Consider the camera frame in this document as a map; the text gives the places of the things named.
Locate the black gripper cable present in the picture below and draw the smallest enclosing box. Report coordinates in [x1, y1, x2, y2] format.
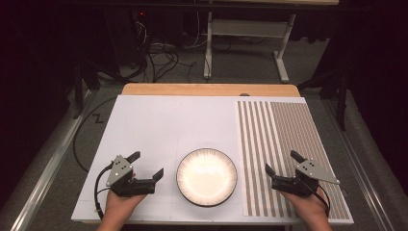
[93, 162, 115, 221]
[315, 184, 332, 218]

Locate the white metal stand frame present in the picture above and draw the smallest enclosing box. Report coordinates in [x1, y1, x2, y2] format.
[203, 11, 298, 84]

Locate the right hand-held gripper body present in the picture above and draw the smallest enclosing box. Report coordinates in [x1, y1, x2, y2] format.
[270, 159, 341, 197]

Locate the tangle of black cables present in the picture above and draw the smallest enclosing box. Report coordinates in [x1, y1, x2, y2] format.
[133, 18, 198, 84]

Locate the person's right hand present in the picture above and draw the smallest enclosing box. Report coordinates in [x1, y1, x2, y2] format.
[279, 189, 329, 223]

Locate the black tripod stand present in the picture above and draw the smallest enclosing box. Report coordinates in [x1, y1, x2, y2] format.
[297, 68, 350, 132]
[71, 61, 102, 120]

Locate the white plate dark rim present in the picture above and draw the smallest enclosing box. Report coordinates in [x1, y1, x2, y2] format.
[175, 147, 239, 208]

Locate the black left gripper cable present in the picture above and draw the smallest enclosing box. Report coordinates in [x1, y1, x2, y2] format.
[93, 162, 115, 221]

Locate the long black floor cable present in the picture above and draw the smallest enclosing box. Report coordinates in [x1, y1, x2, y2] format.
[72, 96, 118, 173]

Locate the aluminium floor rail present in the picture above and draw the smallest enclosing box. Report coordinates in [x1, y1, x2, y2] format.
[9, 90, 99, 231]
[320, 98, 393, 231]

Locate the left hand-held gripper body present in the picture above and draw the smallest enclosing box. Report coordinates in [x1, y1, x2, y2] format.
[105, 154, 157, 197]

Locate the person's left hand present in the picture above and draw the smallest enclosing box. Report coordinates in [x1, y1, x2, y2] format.
[103, 188, 147, 222]

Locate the striped beige placemat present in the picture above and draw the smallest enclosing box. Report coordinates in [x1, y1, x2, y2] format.
[236, 100, 351, 221]

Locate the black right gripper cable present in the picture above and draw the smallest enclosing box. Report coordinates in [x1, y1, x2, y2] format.
[315, 184, 332, 218]

